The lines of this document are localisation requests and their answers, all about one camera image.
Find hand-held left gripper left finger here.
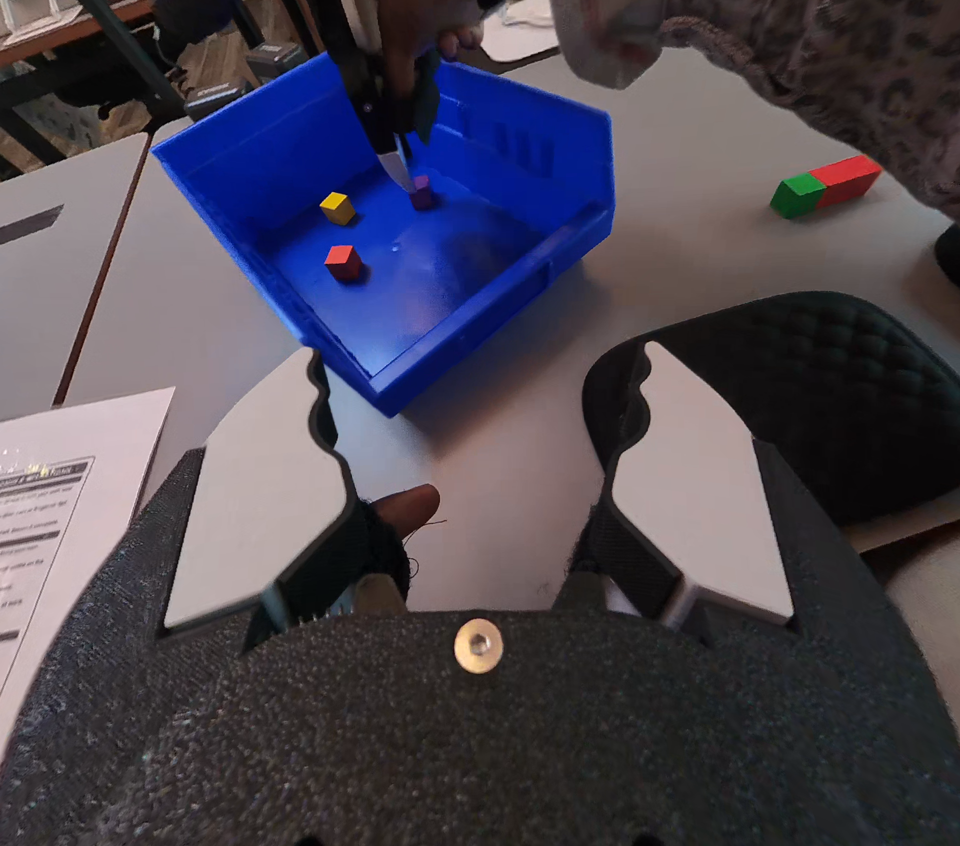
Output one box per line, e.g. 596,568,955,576
163,347,358,648

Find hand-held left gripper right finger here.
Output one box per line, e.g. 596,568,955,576
600,340,795,626

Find blue plastic bin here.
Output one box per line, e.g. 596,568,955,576
150,51,618,418

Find black power adapter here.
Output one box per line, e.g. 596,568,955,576
182,74,250,122
246,42,310,84

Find brown wooden table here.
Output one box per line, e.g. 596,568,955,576
0,0,271,69

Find black quilted chair pad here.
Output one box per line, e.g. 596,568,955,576
933,224,960,288
583,291,960,549

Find white mat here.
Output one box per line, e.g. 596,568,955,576
478,0,561,66

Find white printed paper sheet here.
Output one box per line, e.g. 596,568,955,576
0,387,177,712

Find green wooden cube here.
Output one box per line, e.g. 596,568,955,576
770,173,828,219

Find black tape strip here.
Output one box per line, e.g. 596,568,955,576
0,205,66,246

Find white frame stand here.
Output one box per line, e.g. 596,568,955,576
0,0,81,42

